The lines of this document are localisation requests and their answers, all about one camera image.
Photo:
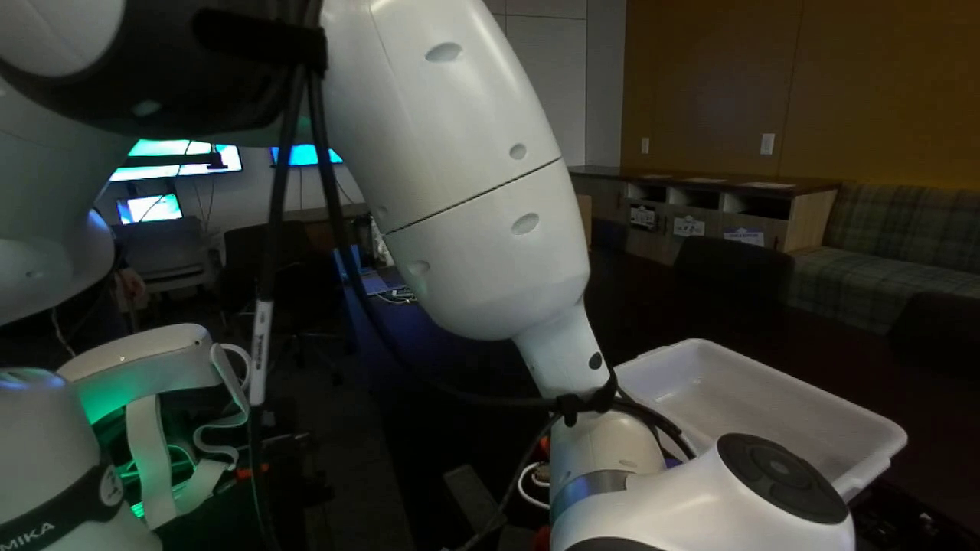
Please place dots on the wooden shelf cabinet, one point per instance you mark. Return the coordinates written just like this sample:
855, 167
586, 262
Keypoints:
716, 210

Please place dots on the black foam block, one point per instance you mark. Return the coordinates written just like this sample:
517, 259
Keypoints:
476, 502

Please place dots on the black table power box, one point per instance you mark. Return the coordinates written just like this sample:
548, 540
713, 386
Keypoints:
908, 523

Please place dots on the black office chair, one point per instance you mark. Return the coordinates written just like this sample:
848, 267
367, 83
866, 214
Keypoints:
246, 264

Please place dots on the black camera on tripod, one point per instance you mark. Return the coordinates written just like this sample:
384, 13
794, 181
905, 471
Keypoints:
262, 30

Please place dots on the black lounge chair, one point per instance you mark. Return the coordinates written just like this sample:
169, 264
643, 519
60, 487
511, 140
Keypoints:
730, 271
940, 324

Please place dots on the wall monitor green screen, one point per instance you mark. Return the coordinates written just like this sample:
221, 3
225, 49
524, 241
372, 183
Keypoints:
184, 154

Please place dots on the green plaid sofa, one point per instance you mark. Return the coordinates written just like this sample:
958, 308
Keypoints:
890, 256

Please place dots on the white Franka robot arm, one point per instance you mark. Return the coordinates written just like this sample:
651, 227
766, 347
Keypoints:
460, 154

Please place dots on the white wall outlet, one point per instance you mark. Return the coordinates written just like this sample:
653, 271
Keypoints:
644, 145
766, 145

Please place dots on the small glowing monitor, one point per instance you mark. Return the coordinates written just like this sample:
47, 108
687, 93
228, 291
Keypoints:
152, 206

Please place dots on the clear plastic bin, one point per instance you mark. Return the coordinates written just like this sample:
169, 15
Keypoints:
807, 408

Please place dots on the low dark credenza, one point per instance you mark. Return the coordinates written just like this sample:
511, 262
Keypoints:
340, 214

